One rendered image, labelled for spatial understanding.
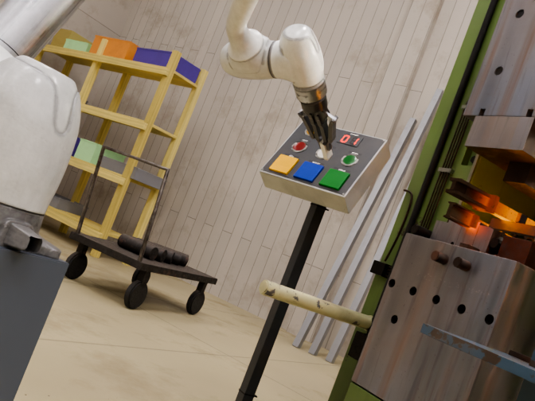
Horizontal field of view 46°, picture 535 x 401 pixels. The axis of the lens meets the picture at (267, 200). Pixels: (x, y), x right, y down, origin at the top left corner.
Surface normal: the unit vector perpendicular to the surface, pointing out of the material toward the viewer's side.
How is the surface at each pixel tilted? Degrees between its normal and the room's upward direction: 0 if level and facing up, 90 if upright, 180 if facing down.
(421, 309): 90
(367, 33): 90
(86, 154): 90
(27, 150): 88
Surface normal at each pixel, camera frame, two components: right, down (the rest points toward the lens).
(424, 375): -0.79, -0.34
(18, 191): 0.59, 0.29
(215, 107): -0.50, -0.25
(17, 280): 0.78, 0.27
